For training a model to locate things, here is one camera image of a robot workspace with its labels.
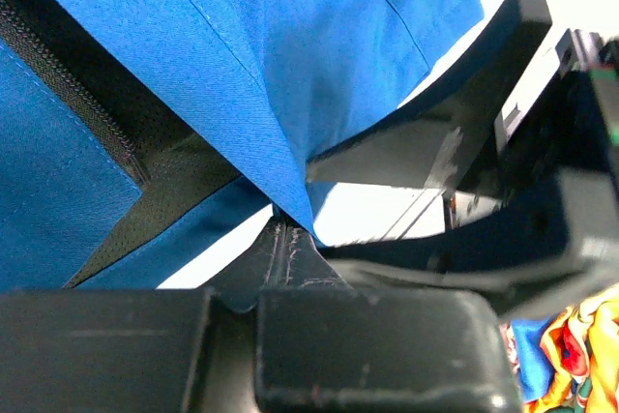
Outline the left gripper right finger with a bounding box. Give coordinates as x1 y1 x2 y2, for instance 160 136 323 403
255 223 521 412

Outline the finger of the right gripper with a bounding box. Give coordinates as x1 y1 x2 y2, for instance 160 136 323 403
321 168 618 319

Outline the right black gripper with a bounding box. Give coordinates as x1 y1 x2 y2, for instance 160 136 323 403
306 0 618 229

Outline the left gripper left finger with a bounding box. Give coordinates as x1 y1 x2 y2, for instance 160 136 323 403
0 219 286 413

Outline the blue jacket with black lining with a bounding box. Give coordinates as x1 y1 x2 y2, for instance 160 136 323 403
1 0 483 291

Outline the colourful patterned cloth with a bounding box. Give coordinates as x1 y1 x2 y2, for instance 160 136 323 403
500 284 618 413

